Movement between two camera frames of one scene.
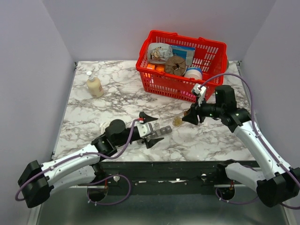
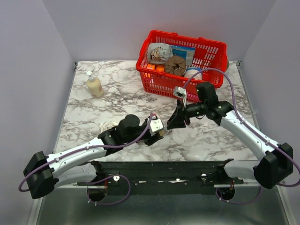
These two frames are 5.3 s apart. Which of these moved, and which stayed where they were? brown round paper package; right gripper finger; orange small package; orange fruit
Moved: right gripper finger
Stayed: brown round paper package; orange fruit; orange small package
